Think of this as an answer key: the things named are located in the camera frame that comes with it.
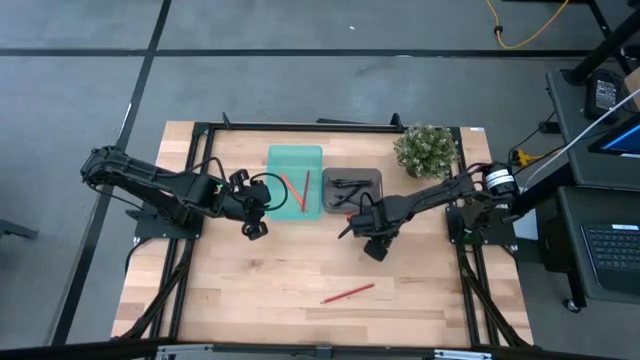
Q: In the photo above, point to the black caster wheel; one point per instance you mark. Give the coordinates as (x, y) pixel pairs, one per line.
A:
(573, 306)

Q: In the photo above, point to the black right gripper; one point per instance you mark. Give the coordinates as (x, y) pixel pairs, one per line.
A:
(377, 227)

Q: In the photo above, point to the dark red wooden pencil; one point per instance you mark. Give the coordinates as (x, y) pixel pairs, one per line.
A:
(306, 187)

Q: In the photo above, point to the brown cardboard box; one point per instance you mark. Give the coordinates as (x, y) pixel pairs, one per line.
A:
(634, 85)

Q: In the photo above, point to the green potted plant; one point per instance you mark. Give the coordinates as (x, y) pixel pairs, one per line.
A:
(425, 150)

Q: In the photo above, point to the black camera mounting bar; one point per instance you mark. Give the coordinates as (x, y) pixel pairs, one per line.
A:
(260, 347)

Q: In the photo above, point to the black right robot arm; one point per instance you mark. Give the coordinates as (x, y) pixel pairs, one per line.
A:
(430, 197)

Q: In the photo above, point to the black diagonal pole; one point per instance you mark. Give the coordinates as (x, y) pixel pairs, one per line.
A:
(607, 47)

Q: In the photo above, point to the black laptop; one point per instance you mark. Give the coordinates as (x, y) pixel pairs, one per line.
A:
(615, 255)

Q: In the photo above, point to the grey translucent plastic bin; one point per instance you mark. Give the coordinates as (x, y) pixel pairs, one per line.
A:
(375, 175)

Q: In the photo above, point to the black stand foot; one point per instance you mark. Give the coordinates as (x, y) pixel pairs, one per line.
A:
(15, 230)

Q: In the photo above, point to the teal translucent plastic bin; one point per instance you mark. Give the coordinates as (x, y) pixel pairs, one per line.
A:
(290, 160)

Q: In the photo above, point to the yellow plug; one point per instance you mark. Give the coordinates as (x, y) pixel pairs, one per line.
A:
(521, 158)

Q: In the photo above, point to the white and blue box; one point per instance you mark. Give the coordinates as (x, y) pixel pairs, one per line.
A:
(527, 227)

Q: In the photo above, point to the dark grey desk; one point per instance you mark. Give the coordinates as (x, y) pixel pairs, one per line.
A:
(570, 260)
(570, 150)

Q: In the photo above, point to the black aluminium table frame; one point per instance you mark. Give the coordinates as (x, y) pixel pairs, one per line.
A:
(300, 127)

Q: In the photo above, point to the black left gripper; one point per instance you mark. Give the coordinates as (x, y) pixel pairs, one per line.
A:
(247, 202)

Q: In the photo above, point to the black power adapter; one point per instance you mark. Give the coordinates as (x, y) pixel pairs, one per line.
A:
(605, 95)

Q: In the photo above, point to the blue lit screen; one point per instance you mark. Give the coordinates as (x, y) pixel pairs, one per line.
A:
(622, 142)

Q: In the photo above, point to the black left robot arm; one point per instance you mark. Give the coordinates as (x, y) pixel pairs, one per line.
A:
(150, 180)

